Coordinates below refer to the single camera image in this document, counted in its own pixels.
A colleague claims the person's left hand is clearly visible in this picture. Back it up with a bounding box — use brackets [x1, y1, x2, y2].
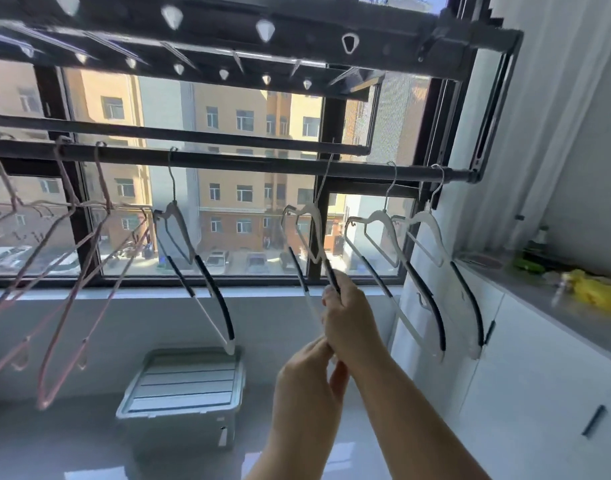
[274, 336, 350, 429]

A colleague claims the person's right hand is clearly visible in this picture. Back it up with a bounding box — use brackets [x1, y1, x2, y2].
[321, 283, 392, 376]

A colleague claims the white hanger with black grips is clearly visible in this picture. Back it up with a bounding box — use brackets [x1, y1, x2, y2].
[392, 164, 486, 361]
[344, 161, 446, 364]
[281, 153, 344, 365]
[152, 147, 236, 357]

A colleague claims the person's left forearm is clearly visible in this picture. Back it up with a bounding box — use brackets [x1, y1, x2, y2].
[244, 417, 337, 480]

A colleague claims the person's right forearm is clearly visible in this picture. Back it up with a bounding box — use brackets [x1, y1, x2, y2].
[350, 352, 492, 480]

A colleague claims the grey lidded storage box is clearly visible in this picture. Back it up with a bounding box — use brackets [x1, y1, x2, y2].
[116, 346, 247, 453]

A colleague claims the grey round dish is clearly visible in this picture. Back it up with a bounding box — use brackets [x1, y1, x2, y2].
[454, 251, 507, 271]

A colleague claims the thick black hanging rod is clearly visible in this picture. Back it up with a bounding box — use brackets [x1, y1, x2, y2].
[0, 139, 480, 184]

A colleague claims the white cabinet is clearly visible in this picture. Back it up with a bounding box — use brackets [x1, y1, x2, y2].
[389, 259, 611, 480]

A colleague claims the green bottle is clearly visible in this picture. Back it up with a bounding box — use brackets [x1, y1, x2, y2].
[514, 225, 552, 274]

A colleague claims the thin black hanging rod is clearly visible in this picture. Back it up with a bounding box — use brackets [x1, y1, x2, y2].
[0, 114, 372, 156]

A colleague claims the pink clothes hanger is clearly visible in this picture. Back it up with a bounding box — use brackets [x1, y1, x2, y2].
[0, 137, 78, 375]
[35, 141, 154, 412]
[0, 136, 117, 390]

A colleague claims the white curtain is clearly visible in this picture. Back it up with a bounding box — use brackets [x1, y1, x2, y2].
[448, 0, 611, 265]

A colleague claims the row of white rack clips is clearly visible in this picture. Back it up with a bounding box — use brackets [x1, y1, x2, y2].
[15, 0, 361, 91]

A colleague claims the black window frame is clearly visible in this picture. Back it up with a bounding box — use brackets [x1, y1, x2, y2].
[0, 0, 493, 288]

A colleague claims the black drying rack frame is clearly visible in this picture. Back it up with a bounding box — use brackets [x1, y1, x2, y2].
[0, 0, 525, 184]

